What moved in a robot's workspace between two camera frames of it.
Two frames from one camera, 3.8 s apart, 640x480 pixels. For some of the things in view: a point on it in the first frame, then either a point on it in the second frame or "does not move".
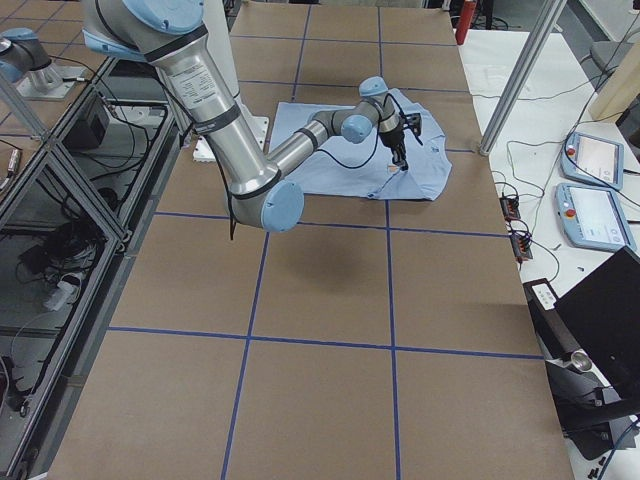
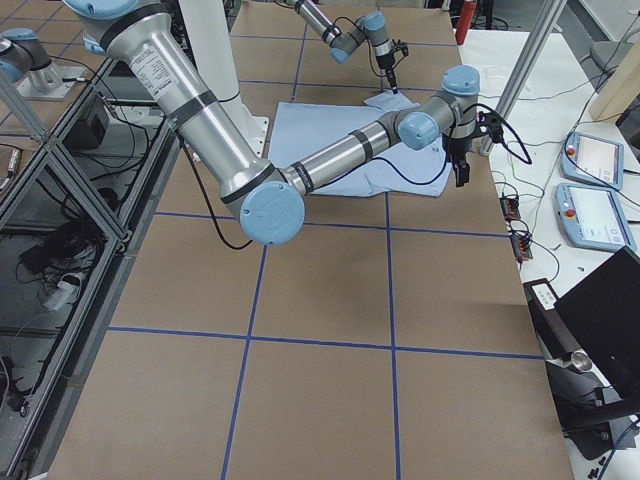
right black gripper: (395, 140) → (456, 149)
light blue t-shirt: (366, 167) does not move
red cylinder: (465, 20) does not move
